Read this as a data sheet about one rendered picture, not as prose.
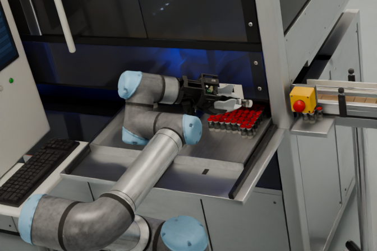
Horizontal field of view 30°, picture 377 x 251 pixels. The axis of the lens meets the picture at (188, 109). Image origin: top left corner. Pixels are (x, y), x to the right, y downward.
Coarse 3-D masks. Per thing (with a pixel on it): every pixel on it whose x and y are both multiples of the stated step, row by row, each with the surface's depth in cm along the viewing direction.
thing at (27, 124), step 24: (0, 0) 256; (0, 24) 257; (0, 48) 258; (0, 72) 260; (24, 72) 271; (0, 96) 261; (24, 96) 273; (0, 120) 262; (24, 120) 274; (0, 144) 263; (24, 144) 275; (0, 168) 264
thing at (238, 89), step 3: (219, 84) 246; (222, 84) 246; (225, 84) 245; (234, 87) 244; (237, 87) 244; (240, 87) 243; (234, 90) 245; (237, 90) 244; (240, 90) 244; (234, 93) 246; (237, 93) 245; (240, 93) 244; (240, 96) 245
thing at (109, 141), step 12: (156, 108) 273; (168, 108) 272; (180, 108) 270; (120, 120) 270; (108, 132) 263; (120, 132) 263; (96, 144) 257; (108, 144) 257; (120, 144) 256; (132, 156) 247
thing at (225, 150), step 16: (208, 128) 254; (208, 144) 245; (224, 144) 243; (240, 144) 242; (256, 144) 235; (176, 160) 238; (192, 160) 235; (208, 160) 232; (224, 160) 229; (240, 160) 233
